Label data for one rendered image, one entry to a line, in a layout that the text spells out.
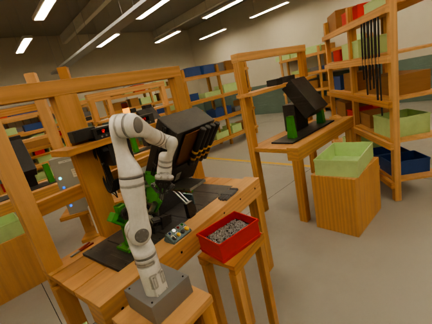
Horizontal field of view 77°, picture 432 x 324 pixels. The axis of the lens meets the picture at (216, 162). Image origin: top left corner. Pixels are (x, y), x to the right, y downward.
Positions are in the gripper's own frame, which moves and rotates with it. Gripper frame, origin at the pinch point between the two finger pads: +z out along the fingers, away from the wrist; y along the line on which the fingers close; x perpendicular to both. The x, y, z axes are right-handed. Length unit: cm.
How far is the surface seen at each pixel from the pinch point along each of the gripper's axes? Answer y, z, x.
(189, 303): -14, 25, 45
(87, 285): 34, 46, 17
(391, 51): -217, -95, -132
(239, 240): -44.3, 19.6, 11.0
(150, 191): 6.3, 18.4, -32.7
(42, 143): 297, 253, -618
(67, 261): 52, 59, -12
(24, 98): 77, -33, -41
